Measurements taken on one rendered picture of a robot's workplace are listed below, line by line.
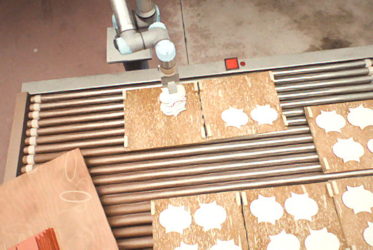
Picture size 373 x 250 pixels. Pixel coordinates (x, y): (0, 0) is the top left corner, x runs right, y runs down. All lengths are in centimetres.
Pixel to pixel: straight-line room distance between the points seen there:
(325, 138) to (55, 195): 131
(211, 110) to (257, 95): 26
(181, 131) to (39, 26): 234
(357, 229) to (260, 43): 196
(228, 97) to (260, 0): 194
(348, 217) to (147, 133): 101
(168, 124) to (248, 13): 198
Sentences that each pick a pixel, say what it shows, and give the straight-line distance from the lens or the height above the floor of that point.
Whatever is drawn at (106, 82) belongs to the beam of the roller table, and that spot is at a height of 91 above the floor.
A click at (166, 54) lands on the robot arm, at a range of 121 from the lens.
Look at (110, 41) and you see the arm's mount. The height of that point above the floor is 89.
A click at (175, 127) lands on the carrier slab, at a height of 94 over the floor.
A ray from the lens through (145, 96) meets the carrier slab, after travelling 165.
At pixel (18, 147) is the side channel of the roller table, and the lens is 175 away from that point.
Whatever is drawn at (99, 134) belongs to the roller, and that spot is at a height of 92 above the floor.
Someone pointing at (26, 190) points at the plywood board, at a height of 104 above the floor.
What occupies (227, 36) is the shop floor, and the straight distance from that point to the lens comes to 306.
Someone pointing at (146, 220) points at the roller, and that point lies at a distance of 149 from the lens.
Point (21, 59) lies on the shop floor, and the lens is 335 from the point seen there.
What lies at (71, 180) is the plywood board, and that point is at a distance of 147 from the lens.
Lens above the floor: 238
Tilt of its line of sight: 65 degrees down
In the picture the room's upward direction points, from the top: 5 degrees counter-clockwise
